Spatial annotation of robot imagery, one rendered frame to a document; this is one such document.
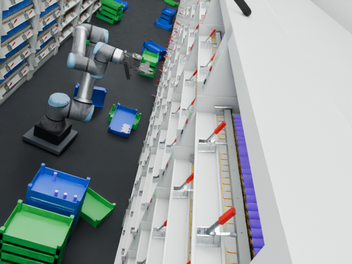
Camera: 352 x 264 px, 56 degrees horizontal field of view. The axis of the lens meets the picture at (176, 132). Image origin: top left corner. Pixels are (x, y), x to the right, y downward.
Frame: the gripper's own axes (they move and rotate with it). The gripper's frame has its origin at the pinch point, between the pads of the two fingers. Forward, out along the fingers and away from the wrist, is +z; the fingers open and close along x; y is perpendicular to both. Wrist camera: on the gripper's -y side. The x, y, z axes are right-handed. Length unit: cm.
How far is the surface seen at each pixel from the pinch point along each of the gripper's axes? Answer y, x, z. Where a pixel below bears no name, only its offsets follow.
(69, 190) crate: -68, -52, -21
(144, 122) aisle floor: -100, 95, 15
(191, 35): 28.3, 13.3, 15.8
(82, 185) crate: -68, -45, -15
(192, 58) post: 34, -40, 16
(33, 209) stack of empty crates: -65, -74, -34
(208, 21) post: 53, -40, 15
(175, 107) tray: 9.0, -46.1, 17.0
